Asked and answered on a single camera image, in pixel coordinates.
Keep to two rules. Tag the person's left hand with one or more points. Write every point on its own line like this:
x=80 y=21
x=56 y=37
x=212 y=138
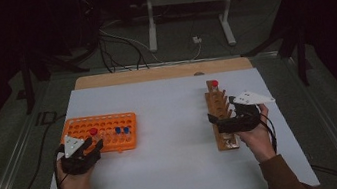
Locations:
x=73 y=181

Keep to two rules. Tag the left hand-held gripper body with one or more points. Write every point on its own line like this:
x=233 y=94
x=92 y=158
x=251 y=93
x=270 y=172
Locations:
x=73 y=145

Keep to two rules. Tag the white plug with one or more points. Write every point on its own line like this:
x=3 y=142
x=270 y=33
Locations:
x=197 y=39

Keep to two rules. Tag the blue-capped test tube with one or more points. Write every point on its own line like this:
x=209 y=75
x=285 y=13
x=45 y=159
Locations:
x=126 y=130
x=118 y=130

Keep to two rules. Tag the black equipment stand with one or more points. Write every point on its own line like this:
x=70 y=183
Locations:
x=89 y=15

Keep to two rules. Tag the black tripod stand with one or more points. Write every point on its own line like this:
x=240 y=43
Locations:
x=28 y=91
x=302 y=61

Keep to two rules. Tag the wooden test tube rack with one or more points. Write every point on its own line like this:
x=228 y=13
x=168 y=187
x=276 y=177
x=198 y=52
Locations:
x=216 y=100

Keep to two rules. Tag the orange plastic test tube rack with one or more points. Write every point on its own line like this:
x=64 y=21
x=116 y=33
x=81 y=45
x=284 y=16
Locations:
x=108 y=122

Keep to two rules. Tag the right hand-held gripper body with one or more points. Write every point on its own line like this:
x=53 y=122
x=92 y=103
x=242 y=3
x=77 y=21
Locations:
x=246 y=118

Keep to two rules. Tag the person's right hand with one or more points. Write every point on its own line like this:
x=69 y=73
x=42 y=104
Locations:
x=259 y=141

